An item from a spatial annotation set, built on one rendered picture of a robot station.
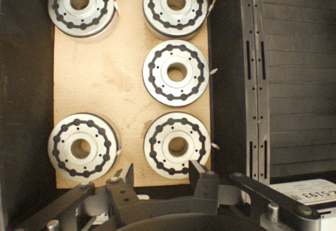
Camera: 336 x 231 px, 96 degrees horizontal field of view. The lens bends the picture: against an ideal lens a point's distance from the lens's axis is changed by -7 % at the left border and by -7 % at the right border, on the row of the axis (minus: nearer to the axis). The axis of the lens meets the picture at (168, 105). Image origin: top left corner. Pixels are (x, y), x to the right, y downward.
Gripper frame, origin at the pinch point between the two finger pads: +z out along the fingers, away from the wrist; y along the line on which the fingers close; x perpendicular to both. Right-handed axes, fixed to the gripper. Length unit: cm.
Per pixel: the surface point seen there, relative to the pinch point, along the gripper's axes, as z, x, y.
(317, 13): 12.5, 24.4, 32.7
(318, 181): 9.1, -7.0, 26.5
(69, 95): 12.7, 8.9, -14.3
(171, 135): 9.0, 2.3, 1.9
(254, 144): 2.7, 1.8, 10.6
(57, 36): 12.6, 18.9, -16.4
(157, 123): 9.5, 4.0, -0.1
